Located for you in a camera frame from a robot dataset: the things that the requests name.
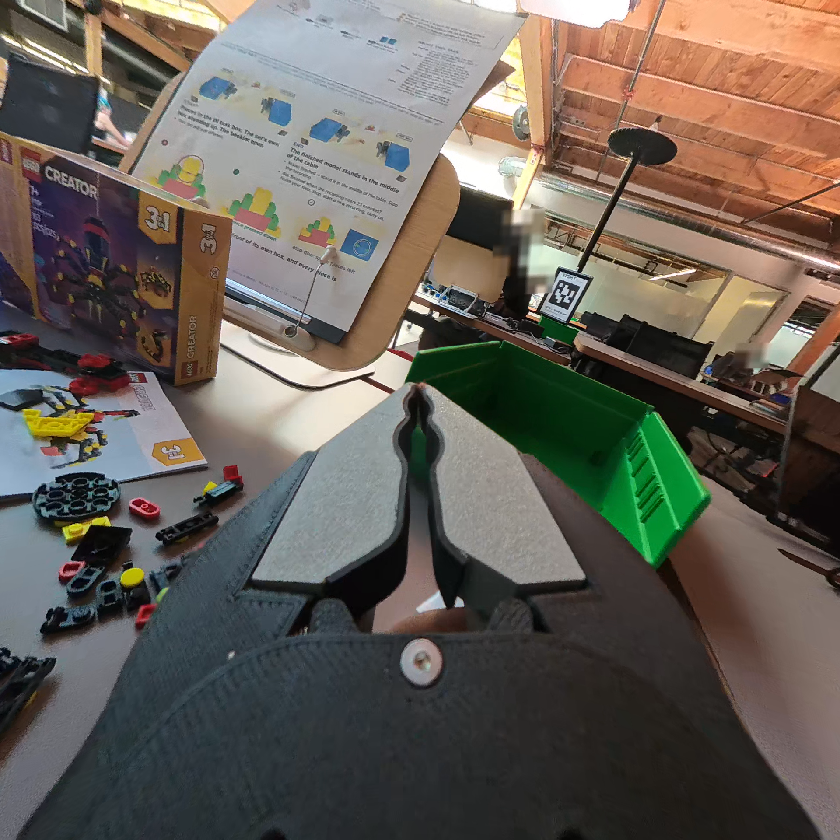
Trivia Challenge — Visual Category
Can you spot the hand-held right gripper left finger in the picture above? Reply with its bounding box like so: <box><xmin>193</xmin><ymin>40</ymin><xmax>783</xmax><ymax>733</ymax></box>
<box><xmin>250</xmin><ymin>385</ymin><xmax>418</xmax><ymax>618</ymax></box>

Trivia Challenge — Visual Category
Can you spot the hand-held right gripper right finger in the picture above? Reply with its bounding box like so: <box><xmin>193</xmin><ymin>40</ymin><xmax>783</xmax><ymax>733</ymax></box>
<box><xmin>418</xmin><ymin>385</ymin><xmax>588</xmax><ymax>620</ymax></box>

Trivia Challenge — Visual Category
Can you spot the pile of lego pieces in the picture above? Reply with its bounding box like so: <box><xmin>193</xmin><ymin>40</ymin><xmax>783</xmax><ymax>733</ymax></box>
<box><xmin>0</xmin><ymin>453</ymin><xmax>250</xmax><ymax>736</ymax></box>

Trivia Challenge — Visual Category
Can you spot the red yellow black lego model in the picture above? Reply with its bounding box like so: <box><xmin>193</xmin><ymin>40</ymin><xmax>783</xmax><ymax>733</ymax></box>
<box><xmin>0</xmin><ymin>331</ymin><xmax>132</xmax><ymax>397</ymax></box>

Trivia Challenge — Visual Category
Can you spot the purple lego set box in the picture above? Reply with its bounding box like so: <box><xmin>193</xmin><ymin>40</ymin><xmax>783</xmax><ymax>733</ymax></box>
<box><xmin>0</xmin><ymin>132</ymin><xmax>233</xmax><ymax>388</ymax></box>

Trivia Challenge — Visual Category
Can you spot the green plastic bin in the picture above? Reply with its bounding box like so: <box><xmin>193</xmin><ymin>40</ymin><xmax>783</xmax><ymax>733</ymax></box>
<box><xmin>405</xmin><ymin>342</ymin><xmax>711</xmax><ymax>568</ymax></box>

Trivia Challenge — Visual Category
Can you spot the open spider instruction booklet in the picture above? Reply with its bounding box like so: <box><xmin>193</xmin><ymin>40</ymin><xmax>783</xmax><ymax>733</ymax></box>
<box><xmin>0</xmin><ymin>368</ymin><xmax>208</xmax><ymax>500</ymax></box>

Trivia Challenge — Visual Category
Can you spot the background workbench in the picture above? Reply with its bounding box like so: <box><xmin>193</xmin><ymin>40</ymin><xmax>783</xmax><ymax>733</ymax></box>
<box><xmin>414</xmin><ymin>289</ymin><xmax>840</xmax><ymax>441</ymax></box>

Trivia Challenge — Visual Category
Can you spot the small marker tag card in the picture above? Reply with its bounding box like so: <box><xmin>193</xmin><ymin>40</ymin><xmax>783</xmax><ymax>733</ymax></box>
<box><xmin>541</xmin><ymin>268</ymin><xmax>593</xmax><ymax>324</ymax></box>

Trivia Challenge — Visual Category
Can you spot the black round-top pole stand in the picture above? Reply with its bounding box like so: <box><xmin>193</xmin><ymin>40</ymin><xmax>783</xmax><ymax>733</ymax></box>
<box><xmin>578</xmin><ymin>128</ymin><xmax>678</xmax><ymax>274</ymax></box>

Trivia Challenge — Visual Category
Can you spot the printed instruction sheet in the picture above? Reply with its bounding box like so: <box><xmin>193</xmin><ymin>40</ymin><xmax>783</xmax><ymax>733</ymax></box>
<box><xmin>132</xmin><ymin>0</ymin><xmax>526</xmax><ymax>336</ymax></box>

